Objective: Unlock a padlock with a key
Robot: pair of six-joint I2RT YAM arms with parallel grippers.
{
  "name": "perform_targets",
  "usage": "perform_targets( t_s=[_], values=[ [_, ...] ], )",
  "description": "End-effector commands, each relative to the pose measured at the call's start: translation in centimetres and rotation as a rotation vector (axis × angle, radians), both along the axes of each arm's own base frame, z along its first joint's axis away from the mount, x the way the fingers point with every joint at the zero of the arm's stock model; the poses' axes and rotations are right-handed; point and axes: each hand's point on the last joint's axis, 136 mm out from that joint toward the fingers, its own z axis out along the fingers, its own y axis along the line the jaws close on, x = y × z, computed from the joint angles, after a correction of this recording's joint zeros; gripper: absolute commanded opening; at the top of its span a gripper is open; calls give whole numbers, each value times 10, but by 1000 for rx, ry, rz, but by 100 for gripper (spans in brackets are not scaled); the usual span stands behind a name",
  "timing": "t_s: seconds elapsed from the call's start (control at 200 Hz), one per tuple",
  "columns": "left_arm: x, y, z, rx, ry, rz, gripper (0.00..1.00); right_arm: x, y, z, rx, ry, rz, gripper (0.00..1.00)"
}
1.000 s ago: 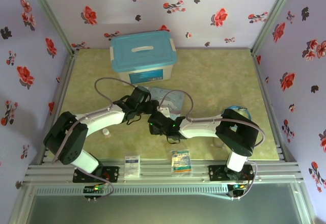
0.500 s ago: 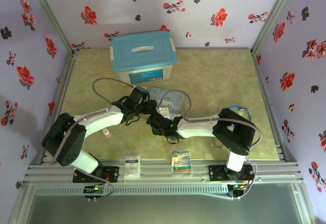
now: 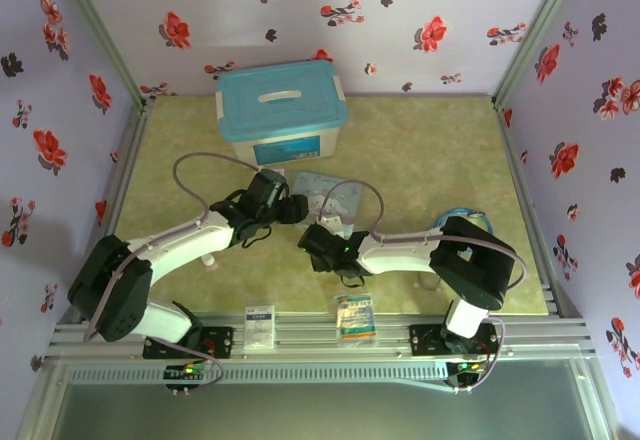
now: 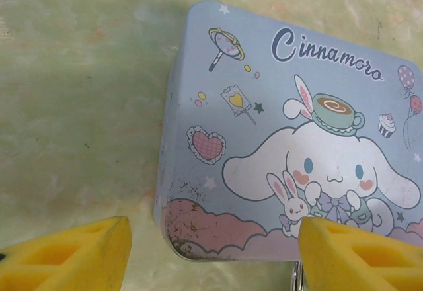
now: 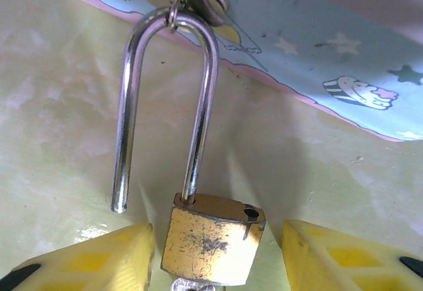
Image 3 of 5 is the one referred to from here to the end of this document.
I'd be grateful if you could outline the slotted grey cable duct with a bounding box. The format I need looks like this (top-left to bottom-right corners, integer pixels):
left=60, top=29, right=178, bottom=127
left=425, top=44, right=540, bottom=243
left=63, top=362, right=452, bottom=386

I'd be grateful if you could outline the left circuit board green light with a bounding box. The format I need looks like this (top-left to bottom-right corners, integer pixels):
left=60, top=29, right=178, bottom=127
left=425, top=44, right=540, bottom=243
left=163, top=363, right=209, bottom=380

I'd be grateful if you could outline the circuit board green light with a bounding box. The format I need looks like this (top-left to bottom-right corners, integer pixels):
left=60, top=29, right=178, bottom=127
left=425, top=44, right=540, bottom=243
left=163, top=363, right=209, bottom=380
left=446, top=358, right=490, bottom=387

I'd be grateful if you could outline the blue looped cable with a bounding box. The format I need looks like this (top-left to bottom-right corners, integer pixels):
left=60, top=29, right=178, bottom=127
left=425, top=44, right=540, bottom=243
left=438, top=206, right=497, bottom=235

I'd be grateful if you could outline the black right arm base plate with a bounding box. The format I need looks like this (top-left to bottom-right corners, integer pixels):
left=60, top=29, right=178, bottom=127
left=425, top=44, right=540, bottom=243
left=408, top=323, right=504, bottom=357

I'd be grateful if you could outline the blue green printed packet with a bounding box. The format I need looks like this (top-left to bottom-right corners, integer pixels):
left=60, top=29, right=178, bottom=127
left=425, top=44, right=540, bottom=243
left=334, top=293, right=380, bottom=348

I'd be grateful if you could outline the storage box with blue lid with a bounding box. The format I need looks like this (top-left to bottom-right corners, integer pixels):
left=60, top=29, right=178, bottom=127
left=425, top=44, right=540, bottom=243
left=214, top=60, right=350, bottom=168

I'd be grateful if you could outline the right circuit board green light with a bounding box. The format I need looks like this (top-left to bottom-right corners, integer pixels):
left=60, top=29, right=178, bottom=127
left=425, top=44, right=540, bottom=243
left=446, top=358, right=490, bottom=387

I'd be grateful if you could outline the white paper packet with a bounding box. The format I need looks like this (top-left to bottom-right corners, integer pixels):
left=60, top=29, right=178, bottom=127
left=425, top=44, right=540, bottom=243
left=243, top=302, right=278, bottom=351

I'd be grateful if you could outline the aluminium front rail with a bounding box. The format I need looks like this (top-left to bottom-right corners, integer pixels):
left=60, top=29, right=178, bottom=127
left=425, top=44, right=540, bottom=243
left=47, top=309, right=599, bottom=362

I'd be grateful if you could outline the grey left arm cable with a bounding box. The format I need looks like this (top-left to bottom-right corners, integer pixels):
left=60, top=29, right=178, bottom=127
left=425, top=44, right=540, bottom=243
left=81, top=153, right=262, bottom=392

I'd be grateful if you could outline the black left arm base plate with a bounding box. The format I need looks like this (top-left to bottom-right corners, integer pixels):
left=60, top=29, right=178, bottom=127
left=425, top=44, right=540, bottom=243
left=142, top=326, right=236, bottom=361

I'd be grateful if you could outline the aluminium side rail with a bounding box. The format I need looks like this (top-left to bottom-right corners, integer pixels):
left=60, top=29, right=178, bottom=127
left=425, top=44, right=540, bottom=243
left=493, top=101, right=585, bottom=319
left=54, top=103, right=152, bottom=327

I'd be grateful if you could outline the aluminium frame post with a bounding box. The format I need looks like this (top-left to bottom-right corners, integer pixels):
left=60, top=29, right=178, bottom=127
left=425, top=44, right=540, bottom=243
left=49, top=0, right=154, bottom=111
left=491, top=0, right=587, bottom=111

